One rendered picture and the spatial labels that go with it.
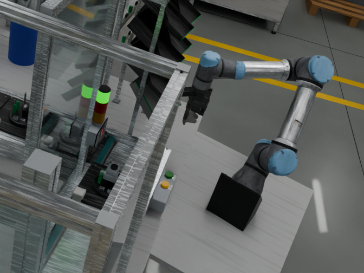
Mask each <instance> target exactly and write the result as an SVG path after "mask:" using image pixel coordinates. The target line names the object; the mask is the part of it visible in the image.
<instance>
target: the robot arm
mask: <svg viewBox="0 0 364 273"><path fill-rule="evenodd" d="M333 74H334V67H333V65H332V62H331V61H330V59H329V58H327V57H325V56H320V55H315V56H304V57H298V58H292V59H283V60H282V61H234V60H225V59H221V58H220V55H219V54H217V53H216V52H213V51H205V52H204V53H203V54H202V56H201V59H200V61H199V65H198V68H197V71H196V74H195V76H194V79H193V84H192V86H191V87H185V88H184V91H183V94H182V97H185V96H189V97H188V102H187V105H186V110H185V113H184V117H183V120H182V122H183V125H185V123H186V122H189V123H193V124H195V123H196V122H197V121H196V119H198V115H201V116H203V115H204V112H205V111H206V108H207V105H208V103H209V99H210V96H211V93H212V90H213V89H212V88H210V87H211V83H212V81H213V79H235V80H241V79H281V80H283V81H296V83H297V89H296V92H295V94H294V97H293V99H292V101H291V104H290V106H289V109H288V111H287V114H286V116H285V119H284V121H283V124H282V127H281V129H280V131H279V134H278V136H277V138H274V139H272V141H269V140H266V139H261V140H259V141H258V143H257V144H255V147H254V149H253V150H252V152H251V154H250V155H249V157H248V159H247V160H246V162H245V164H244V165H243V167H242V168H241V169H240V170H238V171H237V172H236V173H235V174H234V175H233V176H232V179H234V180H236V181H238V182H239V183H241V184H243V185H244V186H246V187H248V188H249V189H251V190H253V191H255V192H256V193H259V194H260V195H261V194H262V192H263V187H264V183H265V180H266V178H267V176H268V174H269V173H272V174H274V175H276V176H287V175H289V174H291V173H292V172H293V171H294V170H295V168H296V166H297V156H296V153H297V150H298V149H297V146H296V143H297V141H298V138H299V136H300V134H301V131H302V128H303V126H304V123H305V121H306V119H307V116H308V114H309V111H310V109H311V106H312V104H313V101H314V98H315V96H316V94H317V93H318V92H320V91H321V90H322V88H323V86H324V84H325V83H327V82H328V81H330V80H331V79H332V77H333ZM196 113H198V115H197V114H196Z"/></svg>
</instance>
